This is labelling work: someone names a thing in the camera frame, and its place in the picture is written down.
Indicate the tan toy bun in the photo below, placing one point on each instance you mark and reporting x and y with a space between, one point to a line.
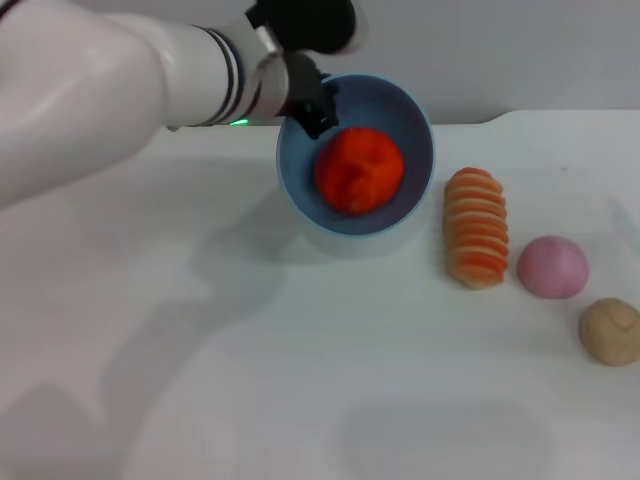
612 332

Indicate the orange striped toy bread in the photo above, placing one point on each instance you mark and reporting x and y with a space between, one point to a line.
477 230

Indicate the blue bowl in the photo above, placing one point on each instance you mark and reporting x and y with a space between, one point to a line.
400 130

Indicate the pink toy bun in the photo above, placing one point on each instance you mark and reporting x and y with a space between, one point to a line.
552 270

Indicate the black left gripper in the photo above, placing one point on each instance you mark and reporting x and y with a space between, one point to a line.
300 80

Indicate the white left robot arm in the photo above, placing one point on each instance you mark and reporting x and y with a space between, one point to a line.
100 75

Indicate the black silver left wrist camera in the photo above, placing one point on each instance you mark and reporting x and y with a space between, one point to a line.
305 22

